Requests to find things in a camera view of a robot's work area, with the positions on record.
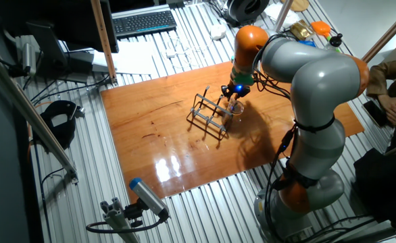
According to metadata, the orange green toy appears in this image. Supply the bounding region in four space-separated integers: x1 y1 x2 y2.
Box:
311 20 332 38

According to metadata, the silver camera with blue cap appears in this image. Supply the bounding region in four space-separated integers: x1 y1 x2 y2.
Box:
128 178 170 220

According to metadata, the aluminium profile post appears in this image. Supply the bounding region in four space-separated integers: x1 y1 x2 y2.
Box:
274 0 294 33

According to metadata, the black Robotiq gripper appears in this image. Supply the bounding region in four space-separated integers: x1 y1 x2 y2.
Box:
220 82 251 104

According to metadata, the black ring shaped device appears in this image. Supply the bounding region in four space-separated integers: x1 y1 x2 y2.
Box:
39 100 86 149

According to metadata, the black bag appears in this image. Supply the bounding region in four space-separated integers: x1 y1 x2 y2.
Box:
353 148 396 234

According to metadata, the black metal wire cup rack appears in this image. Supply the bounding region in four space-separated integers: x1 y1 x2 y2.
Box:
186 85 239 142

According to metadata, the white crumpled paper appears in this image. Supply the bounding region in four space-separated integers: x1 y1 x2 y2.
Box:
264 1 300 30

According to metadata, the person right forearm brown sleeve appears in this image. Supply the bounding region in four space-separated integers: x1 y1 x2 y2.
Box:
366 59 396 97

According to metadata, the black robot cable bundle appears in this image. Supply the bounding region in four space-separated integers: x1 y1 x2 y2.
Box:
251 33 303 242

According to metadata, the white rounded plastic device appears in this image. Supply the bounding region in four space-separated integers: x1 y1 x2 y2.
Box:
210 23 227 41

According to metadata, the long aluminium profile rail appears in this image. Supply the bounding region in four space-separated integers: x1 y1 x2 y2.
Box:
0 47 80 185

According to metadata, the yellow paper pack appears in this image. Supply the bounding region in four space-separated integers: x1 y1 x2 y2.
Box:
289 19 316 41

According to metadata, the black round spool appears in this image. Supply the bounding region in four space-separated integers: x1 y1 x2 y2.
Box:
225 0 270 24

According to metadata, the short aluminium profile stub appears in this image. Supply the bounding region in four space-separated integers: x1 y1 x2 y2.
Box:
99 197 141 243

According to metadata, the tan round object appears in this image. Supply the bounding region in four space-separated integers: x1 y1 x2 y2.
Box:
280 0 310 13

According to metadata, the glossy orange wooden board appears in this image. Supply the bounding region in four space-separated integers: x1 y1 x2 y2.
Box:
99 60 365 203

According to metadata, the white charger with cable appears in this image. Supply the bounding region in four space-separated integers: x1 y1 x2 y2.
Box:
159 33 219 70

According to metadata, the person right hand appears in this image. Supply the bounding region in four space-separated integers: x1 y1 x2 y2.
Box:
377 94 396 115

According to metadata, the clear glass cup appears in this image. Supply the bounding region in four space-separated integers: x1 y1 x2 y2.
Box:
220 97 245 131

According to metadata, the green wrist adapter ring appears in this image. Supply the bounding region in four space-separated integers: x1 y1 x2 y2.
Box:
230 70 255 86

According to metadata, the black camera cable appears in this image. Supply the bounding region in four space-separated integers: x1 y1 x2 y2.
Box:
85 215 168 234

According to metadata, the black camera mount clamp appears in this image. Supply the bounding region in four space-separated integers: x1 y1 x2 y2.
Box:
123 198 148 229

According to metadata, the white paper sheet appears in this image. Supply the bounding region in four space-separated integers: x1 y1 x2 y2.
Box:
91 40 158 76

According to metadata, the black smartphone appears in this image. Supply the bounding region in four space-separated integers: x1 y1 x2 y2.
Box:
362 100 390 128

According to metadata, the grey cylindrical device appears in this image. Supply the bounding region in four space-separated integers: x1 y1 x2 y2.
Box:
21 42 38 77

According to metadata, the black computer monitor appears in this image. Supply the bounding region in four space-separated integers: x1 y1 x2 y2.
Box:
0 0 120 84

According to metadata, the black computer keyboard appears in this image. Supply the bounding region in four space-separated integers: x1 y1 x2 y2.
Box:
112 9 178 38

